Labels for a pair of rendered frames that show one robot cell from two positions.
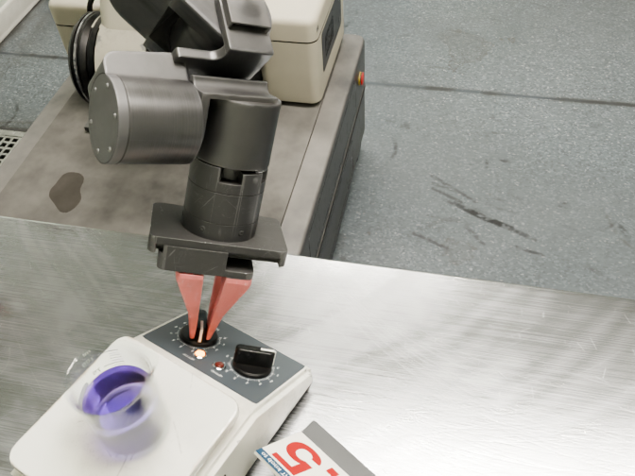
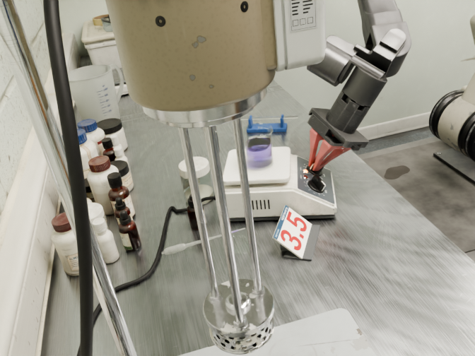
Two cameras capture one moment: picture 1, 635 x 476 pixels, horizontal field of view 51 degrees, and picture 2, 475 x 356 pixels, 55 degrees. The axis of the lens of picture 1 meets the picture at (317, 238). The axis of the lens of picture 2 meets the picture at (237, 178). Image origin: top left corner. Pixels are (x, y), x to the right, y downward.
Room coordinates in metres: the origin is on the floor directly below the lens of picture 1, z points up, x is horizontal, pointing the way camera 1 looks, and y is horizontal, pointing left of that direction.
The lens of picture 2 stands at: (-0.15, -0.49, 1.25)
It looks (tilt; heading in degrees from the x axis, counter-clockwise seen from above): 31 degrees down; 63
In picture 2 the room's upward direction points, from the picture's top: 8 degrees counter-clockwise
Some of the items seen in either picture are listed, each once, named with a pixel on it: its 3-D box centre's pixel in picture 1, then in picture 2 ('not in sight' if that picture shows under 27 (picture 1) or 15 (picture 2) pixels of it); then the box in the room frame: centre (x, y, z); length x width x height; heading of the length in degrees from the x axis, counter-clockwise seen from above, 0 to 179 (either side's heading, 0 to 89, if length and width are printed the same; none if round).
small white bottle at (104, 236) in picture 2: not in sight; (104, 240); (-0.08, 0.17, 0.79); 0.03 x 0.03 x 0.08
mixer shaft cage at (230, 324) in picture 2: not in sight; (225, 226); (-0.02, -0.20, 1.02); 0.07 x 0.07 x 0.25
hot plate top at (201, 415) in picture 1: (127, 433); (257, 164); (0.21, 0.15, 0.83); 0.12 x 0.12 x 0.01; 53
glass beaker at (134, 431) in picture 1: (126, 399); (259, 146); (0.22, 0.13, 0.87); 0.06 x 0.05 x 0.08; 110
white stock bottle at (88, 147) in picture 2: not in sight; (82, 160); (-0.04, 0.45, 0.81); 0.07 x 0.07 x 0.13
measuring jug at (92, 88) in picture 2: not in sight; (100, 95); (0.10, 0.80, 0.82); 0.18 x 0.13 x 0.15; 23
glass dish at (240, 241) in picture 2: not in sight; (237, 240); (0.11, 0.06, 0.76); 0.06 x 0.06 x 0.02
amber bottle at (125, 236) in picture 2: not in sight; (128, 229); (-0.04, 0.18, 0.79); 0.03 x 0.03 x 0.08
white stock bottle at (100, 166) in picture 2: not in sight; (105, 184); (-0.03, 0.33, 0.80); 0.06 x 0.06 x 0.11
